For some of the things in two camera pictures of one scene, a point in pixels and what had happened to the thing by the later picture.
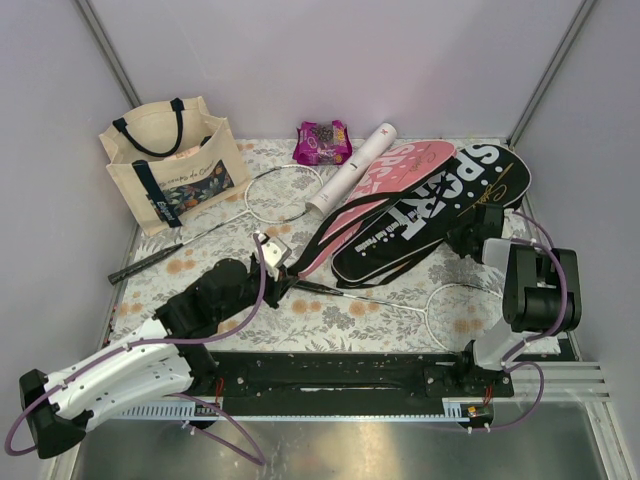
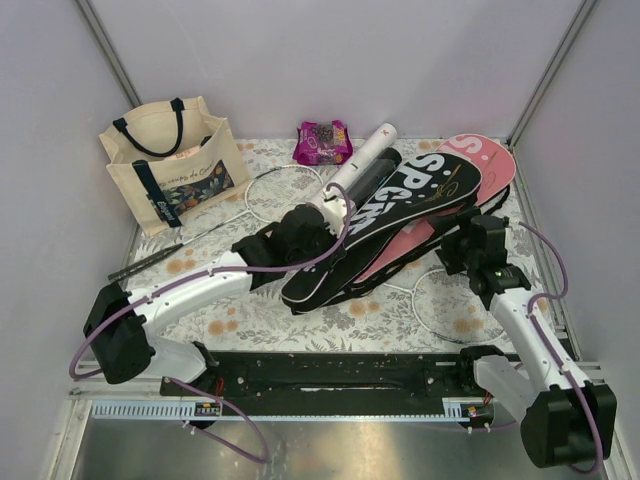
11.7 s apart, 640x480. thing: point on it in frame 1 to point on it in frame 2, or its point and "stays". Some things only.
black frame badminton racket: [280, 195] stays
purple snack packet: [322, 144] stays
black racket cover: [480, 180] to [422, 188]
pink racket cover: [393, 166] to [497, 167]
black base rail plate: [348, 384] stays
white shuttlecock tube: [350, 169] stays
